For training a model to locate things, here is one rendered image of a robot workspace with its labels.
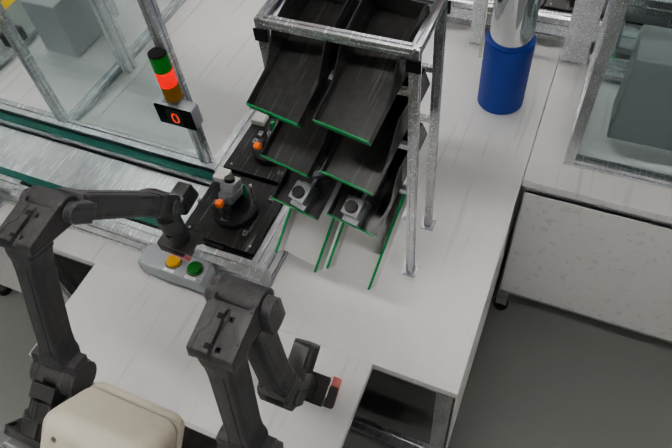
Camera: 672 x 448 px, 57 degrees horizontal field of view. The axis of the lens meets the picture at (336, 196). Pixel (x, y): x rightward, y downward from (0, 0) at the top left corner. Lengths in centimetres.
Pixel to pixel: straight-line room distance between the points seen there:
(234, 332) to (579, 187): 138
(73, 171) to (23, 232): 108
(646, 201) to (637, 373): 90
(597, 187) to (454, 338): 69
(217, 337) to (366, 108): 56
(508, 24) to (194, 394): 137
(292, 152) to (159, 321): 69
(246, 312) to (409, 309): 90
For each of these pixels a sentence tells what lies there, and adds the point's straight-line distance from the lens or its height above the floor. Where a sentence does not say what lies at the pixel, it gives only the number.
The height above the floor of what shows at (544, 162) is 86.
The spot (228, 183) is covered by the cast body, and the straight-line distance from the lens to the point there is 174.
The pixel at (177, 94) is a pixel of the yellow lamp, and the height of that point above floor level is 128.
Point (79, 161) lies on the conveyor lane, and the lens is 223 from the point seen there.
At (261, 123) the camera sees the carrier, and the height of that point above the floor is 98.
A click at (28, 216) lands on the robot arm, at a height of 160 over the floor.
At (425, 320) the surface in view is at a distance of 172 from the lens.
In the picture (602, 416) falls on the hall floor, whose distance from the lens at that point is 264.
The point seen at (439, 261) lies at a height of 86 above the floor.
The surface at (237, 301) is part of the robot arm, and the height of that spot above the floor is 162.
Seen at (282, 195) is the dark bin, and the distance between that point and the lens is 154.
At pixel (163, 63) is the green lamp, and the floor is 139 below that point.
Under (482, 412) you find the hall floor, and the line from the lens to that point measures 255.
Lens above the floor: 240
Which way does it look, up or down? 52 degrees down
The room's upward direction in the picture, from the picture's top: 8 degrees counter-clockwise
